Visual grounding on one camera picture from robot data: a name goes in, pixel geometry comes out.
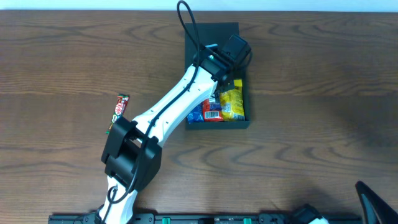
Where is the red snack packet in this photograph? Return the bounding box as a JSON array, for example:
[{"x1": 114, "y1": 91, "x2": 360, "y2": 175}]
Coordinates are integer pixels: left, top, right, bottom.
[{"x1": 202, "y1": 99, "x2": 223, "y2": 122}]

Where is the blue biscuit bar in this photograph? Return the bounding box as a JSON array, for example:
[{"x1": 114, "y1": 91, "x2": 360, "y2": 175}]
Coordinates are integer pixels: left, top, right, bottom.
[{"x1": 187, "y1": 103, "x2": 205, "y2": 124}]

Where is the black gift box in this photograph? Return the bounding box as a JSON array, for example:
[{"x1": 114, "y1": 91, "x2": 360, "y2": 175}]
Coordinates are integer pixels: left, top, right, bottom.
[{"x1": 184, "y1": 22, "x2": 251, "y2": 130}]

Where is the dark blue chocolate bar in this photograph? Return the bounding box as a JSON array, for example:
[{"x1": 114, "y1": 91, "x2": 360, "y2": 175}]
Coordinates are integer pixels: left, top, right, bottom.
[{"x1": 208, "y1": 95, "x2": 222, "y2": 111}]

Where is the yellow snack packet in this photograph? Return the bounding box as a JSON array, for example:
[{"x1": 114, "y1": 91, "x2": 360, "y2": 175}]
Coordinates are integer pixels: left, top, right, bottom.
[{"x1": 220, "y1": 79, "x2": 245, "y2": 121}]

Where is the red green KitKat Milo bar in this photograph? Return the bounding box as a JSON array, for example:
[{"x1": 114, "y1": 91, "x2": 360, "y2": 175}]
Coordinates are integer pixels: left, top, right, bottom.
[{"x1": 105, "y1": 94, "x2": 130, "y2": 134}]

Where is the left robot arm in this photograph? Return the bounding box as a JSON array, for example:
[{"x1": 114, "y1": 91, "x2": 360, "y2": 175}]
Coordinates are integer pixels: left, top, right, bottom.
[{"x1": 95, "y1": 34, "x2": 251, "y2": 223}]

